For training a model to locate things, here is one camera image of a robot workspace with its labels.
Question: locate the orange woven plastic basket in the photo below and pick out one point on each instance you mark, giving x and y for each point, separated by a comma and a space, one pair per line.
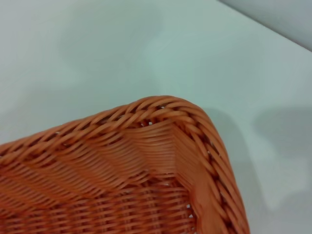
97, 185

